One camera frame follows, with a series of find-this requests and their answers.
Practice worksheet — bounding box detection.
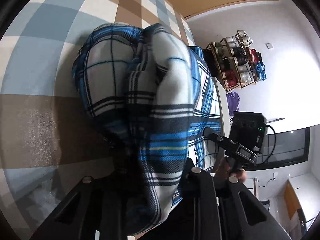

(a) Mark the blue white plaid shirt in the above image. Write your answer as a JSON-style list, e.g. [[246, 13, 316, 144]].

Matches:
[[72, 23, 221, 235]]

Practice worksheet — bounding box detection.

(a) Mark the right hand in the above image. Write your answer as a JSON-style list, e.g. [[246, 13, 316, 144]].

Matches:
[[215, 157, 247, 183]]

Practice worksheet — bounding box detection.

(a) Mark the purple cloth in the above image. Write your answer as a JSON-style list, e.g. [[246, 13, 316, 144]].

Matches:
[[226, 91, 240, 116]]

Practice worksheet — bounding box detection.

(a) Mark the wooden shoe rack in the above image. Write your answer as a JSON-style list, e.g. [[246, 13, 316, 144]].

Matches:
[[203, 30, 266, 92]]

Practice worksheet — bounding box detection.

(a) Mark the brown blue checkered bed cover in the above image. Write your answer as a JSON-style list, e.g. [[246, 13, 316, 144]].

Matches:
[[1, 0, 194, 239]]

